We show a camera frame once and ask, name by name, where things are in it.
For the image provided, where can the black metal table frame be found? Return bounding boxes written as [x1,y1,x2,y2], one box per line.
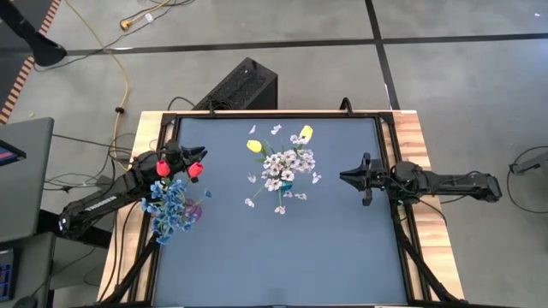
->
[100,110,463,308]

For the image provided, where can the black computer mouse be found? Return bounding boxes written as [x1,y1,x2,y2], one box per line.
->
[11,295,40,308]

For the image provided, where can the walking person legs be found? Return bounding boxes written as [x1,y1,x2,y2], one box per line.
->
[0,0,69,68]

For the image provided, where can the tablet screen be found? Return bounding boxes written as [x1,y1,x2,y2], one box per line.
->
[0,139,27,168]

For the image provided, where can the pink ribbed glass vase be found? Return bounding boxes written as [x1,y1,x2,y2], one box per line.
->
[184,198,204,223]

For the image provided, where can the yellow extension cord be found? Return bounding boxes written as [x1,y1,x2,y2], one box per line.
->
[118,0,172,31]

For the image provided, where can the grey stand base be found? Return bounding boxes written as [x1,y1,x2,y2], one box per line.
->
[509,150,548,175]

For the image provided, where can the black computer tower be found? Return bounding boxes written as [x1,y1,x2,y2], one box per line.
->
[192,56,279,111]

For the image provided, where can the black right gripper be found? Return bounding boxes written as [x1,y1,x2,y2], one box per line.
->
[340,152,390,207]

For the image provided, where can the blue-grey table mat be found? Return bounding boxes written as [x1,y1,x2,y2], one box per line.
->
[152,117,408,306]

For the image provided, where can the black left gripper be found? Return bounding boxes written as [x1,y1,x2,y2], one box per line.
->
[158,139,208,184]

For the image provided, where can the white artificial flower bunch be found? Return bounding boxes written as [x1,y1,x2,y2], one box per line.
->
[243,123,322,216]

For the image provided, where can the grey cart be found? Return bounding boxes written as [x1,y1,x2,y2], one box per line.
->
[0,117,56,246]

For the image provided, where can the yellow floor cable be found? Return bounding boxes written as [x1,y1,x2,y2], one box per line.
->
[63,0,130,145]

